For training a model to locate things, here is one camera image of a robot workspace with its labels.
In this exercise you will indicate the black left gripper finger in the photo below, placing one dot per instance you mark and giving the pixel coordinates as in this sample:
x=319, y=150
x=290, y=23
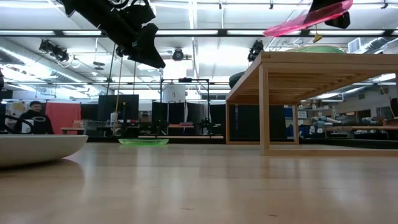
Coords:
x=150, y=46

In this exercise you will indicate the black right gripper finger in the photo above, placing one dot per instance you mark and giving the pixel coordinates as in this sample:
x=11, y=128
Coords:
x=323, y=4
x=339, y=20

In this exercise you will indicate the teal plate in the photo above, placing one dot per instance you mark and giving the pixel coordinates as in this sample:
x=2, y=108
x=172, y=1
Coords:
x=317, y=49

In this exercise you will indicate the red transparent plate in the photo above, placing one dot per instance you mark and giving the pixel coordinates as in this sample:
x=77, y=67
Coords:
x=286, y=28

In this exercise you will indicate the dark grey plate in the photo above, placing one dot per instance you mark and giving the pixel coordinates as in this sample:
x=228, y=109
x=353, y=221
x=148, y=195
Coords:
x=237, y=80

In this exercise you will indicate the white plate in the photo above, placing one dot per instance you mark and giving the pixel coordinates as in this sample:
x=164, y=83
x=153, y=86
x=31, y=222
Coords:
x=37, y=149

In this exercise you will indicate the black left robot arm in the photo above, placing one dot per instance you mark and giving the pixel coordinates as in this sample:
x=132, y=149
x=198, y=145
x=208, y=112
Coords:
x=93, y=17

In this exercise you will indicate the wooden slatted shelf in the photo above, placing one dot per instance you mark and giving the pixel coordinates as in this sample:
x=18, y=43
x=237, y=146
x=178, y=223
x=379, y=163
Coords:
x=311, y=65

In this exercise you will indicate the round black ceiling spotlight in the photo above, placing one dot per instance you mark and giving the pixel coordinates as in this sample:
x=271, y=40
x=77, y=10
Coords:
x=178, y=55

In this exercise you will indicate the yellow hanging tag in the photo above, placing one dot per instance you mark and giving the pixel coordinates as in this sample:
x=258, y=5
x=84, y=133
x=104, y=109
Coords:
x=317, y=39

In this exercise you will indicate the white cylinder tank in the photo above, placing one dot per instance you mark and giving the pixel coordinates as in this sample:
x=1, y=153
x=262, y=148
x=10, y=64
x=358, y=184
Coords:
x=174, y=93

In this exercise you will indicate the black monitor panel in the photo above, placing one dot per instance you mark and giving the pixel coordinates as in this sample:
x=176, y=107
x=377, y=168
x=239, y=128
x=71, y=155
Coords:
x=124, y=105

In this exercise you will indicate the black overhead crossbar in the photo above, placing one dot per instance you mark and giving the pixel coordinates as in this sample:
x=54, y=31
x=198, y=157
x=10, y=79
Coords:
x=222, y=32

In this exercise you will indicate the black ceiling spotlight cluster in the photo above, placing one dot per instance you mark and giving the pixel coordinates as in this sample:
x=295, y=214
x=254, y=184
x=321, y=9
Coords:
x=53, y=49

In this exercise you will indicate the black partition panel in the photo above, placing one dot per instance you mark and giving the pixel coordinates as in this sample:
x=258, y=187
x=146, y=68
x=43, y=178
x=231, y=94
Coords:
x=192, y=113

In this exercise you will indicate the green transparent plate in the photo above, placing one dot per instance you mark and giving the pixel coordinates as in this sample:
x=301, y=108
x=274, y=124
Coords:
x=143, y=142

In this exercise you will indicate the red curtain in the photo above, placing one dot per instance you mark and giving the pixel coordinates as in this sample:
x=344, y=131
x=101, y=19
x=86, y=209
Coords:
x=63, y=119

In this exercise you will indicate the small wooden bench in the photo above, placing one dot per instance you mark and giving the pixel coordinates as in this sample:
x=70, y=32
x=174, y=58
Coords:
x=71, y=128

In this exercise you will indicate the person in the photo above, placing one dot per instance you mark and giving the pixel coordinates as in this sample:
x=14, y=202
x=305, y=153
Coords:
x=34, y=109

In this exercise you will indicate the wall air vent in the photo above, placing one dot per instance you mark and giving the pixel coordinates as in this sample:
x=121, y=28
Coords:
x=354, y=45

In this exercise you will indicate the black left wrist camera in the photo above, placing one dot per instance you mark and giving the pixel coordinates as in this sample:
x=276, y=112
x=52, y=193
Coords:
x=140, y=15

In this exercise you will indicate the black metal stand frame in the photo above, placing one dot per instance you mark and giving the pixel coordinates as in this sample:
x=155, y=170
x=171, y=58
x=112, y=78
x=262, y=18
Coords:
x=185, y=80

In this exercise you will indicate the silver air duct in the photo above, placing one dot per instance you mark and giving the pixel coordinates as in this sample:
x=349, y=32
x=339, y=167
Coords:
x=31, y=67

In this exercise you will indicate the black table frame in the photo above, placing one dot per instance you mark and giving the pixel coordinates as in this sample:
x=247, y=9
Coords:
x=192, y=140

